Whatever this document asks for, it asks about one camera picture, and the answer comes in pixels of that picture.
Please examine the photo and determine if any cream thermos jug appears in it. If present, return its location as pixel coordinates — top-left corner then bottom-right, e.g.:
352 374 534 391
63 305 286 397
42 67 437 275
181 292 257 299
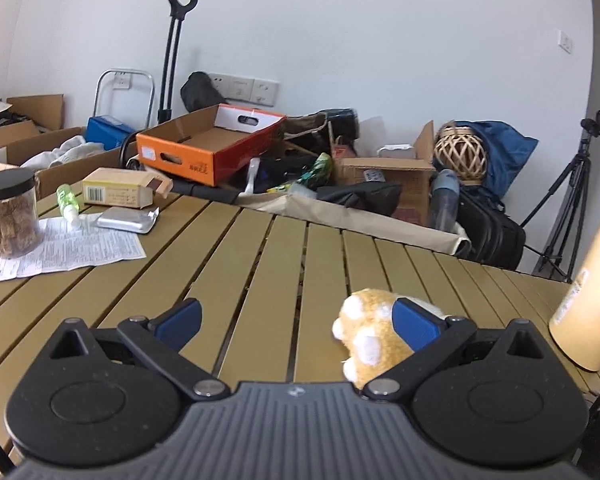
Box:
548 204 600 374

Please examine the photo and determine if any grey blue water bottle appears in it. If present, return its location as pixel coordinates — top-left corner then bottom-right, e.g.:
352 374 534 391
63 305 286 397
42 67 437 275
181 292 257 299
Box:
428 168 461 234

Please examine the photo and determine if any silver foil pouch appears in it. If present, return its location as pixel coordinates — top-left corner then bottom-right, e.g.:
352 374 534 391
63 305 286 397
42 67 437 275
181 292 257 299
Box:
95 207 160 235

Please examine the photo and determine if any yellow white plush toy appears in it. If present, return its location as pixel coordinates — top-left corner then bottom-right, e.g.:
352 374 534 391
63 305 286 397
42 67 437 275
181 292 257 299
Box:
332 288 447 391

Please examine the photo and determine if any black cylinder case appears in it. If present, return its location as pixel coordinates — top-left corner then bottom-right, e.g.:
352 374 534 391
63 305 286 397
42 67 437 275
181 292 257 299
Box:
324 108 362 139

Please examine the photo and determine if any printed paper sheet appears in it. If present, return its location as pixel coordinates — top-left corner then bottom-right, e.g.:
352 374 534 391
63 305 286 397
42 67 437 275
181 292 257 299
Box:
0 211 147 284

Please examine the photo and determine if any brown cardboard box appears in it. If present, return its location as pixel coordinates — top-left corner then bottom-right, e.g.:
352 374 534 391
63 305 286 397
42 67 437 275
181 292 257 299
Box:
332 120 437 227

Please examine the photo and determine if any white wall outlet strip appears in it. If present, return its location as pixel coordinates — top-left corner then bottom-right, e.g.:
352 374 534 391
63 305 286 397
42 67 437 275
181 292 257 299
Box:
207 73 280 107

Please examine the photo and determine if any yellow carton box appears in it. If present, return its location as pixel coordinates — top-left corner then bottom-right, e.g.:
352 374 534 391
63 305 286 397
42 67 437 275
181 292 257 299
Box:
82 167 174 210

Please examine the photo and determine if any black wagon pull handle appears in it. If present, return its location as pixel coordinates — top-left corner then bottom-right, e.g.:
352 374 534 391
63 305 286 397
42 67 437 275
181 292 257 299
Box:
157 0 200 124

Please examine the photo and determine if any tan folding slat table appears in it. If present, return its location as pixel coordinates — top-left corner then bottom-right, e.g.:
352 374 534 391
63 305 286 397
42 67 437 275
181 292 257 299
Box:
0 187 600 480

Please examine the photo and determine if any silver folding cart frame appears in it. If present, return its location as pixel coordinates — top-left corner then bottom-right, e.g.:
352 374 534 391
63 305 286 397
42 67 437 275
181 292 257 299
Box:
93 68 155 129

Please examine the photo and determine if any beige wagon canvas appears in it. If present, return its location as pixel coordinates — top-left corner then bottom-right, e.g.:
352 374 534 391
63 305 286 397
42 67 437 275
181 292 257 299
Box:
237 192 474 261

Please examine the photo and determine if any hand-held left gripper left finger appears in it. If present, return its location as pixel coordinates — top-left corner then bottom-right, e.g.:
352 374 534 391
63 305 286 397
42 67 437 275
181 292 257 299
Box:
50 298 232 403

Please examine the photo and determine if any clear jar black lid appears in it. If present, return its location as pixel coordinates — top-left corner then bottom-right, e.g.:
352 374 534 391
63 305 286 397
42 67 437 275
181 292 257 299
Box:
0 168 42 260

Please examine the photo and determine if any blue plastic box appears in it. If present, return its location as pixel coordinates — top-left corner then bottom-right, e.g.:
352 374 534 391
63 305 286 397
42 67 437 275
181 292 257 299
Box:
86 115 137 151

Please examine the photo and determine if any black camera tripod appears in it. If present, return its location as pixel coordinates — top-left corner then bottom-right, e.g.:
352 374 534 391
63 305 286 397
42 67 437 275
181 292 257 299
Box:
519 109 600 282

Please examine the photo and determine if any blue fabric bag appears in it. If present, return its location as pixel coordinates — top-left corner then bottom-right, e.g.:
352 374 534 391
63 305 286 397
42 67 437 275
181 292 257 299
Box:
452 120 539 202

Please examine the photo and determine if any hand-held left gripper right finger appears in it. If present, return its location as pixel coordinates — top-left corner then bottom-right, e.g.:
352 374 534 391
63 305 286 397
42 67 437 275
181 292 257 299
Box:
362 297 549 403

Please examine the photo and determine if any black soft bag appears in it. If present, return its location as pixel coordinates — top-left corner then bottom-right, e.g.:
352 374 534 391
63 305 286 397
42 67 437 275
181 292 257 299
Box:
180 71 227 111

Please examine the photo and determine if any orange cardboard tray box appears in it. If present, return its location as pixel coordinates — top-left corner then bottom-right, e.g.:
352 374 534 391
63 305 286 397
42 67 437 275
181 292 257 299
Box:
135 103 287 186

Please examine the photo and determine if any black fabric pouch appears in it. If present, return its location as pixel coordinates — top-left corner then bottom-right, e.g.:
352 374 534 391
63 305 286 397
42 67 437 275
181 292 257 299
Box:
317 182 404 222

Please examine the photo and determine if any wicker ball lamp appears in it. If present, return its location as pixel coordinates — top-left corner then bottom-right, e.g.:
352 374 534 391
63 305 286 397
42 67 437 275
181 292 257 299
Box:
433 120 490 184

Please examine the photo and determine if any small green bottle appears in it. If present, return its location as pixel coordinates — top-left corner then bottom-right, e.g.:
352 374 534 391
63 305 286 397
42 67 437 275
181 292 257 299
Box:
55 183 84 227

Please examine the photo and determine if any green snack packet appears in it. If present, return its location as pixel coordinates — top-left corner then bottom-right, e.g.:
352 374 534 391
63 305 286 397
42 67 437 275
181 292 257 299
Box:
299 152 334 187

